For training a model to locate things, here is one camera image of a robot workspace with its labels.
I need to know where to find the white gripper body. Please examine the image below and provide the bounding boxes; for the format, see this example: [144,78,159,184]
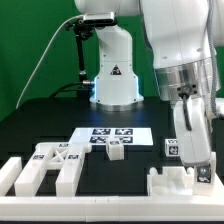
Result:
[173,98,211,166]

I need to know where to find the white chair seat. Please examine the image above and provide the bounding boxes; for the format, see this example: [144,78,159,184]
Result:
[147,166,194,196]

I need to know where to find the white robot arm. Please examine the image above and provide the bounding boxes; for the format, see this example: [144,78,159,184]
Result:
[74,0,224,166]

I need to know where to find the white tagged cube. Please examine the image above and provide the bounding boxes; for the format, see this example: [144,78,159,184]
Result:
[165,139,179,157]

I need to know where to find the white U-shaped fence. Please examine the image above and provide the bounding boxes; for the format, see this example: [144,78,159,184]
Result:
[0,157,224,222]

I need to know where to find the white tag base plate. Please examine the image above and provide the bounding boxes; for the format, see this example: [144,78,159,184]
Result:
[69,127,153,146]

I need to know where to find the white chair back frame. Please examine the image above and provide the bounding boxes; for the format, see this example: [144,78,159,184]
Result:
[14,143,92,197]

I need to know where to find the black cables at base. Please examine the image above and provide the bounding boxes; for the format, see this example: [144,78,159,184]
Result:
[48,79,96,99]

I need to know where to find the black camera stand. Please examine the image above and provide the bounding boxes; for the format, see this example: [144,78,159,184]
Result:
[65,19,93,99]

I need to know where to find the grey camera on stand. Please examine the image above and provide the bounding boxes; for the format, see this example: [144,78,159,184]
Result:
[83,12,116,27]

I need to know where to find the white camera cable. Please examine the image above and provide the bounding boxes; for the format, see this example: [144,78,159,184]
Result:
[15,14,85,110]

